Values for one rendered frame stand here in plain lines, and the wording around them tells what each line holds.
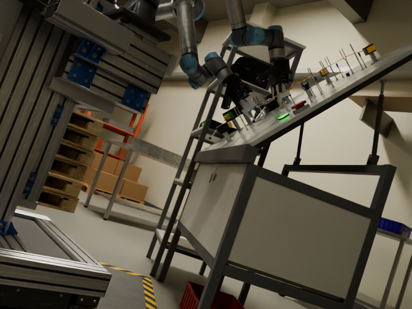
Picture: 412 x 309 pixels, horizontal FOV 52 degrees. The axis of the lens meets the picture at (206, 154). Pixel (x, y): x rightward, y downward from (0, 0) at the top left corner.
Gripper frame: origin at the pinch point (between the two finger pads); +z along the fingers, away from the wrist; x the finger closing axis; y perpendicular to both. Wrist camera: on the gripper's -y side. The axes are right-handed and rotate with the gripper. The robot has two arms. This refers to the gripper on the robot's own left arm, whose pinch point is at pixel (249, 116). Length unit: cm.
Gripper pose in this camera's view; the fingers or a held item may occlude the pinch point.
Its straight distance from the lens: 192.3
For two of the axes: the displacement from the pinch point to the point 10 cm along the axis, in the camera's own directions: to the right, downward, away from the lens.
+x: 5.5, -1.0, 8.3
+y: 6.4, -5.9, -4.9
